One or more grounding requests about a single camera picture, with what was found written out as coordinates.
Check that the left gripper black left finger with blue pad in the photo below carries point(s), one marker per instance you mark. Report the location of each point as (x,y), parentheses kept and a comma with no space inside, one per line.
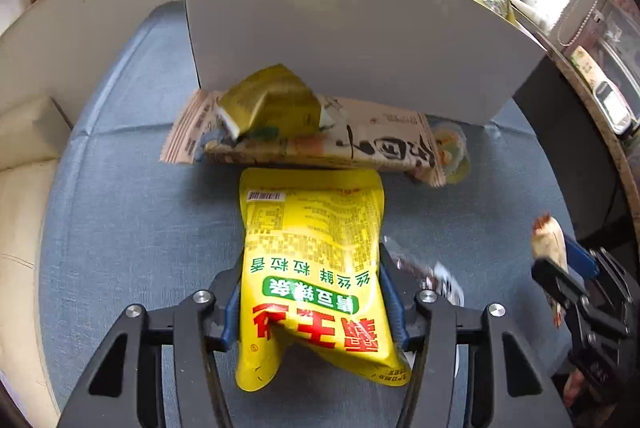
(122,385)

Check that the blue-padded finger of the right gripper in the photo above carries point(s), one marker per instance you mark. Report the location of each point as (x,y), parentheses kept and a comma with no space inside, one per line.
(582,261)

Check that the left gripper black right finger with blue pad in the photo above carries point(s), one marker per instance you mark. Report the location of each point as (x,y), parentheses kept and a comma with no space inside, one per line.
(505,386)

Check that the large yellow snack pouch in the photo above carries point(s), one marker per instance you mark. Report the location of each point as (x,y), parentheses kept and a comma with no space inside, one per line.
(310,272)

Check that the beige brown-edged snack packet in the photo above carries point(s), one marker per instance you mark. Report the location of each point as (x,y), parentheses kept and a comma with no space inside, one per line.
(548,241)

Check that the small silver snack packet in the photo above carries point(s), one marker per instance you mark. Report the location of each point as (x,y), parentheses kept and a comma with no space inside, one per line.
(435,277)

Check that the striped cartoon snack bag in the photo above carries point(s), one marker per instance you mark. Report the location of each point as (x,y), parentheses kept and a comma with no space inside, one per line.
(197,118)

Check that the beige calligraphy snack bag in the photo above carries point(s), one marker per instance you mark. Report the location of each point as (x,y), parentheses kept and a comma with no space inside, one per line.
(361,134)

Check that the cream leather sofa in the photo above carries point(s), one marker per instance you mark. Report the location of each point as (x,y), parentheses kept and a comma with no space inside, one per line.
(33,138)

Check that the white storage box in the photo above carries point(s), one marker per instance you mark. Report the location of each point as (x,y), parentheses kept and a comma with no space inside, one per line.
(454,59)

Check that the olive yellow snack packet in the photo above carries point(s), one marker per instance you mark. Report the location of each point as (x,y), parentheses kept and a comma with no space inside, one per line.
(270,104)

